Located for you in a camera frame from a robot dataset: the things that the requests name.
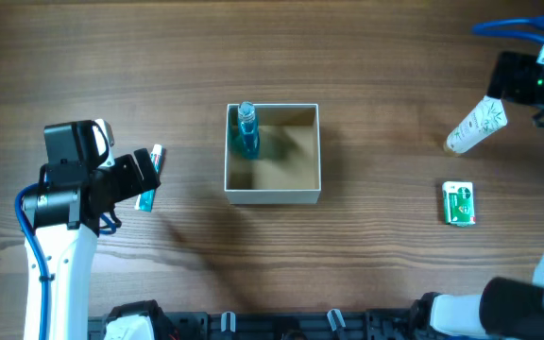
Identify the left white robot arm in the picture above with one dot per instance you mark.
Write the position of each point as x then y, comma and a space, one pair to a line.
62, 217

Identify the blue mouthwash bottle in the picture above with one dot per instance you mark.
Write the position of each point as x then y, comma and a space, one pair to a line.
249, 130

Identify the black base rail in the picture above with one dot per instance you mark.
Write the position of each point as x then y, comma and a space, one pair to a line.
376, 324

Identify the teal toothpaste tube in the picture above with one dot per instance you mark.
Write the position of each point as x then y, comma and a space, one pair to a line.
145, 200

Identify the white cardboard box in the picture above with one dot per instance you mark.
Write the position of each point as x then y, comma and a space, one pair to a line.
288, 169

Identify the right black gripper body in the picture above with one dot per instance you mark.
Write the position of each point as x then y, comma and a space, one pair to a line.
508, 78

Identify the green Dettol soap bar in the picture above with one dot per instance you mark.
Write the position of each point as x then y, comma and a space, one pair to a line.
458, 202

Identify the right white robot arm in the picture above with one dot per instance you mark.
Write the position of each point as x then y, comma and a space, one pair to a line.
506, 309

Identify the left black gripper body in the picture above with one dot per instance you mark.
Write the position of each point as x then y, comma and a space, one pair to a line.
124, 177

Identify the white lotion tube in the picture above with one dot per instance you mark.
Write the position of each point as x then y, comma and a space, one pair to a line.
486, 118

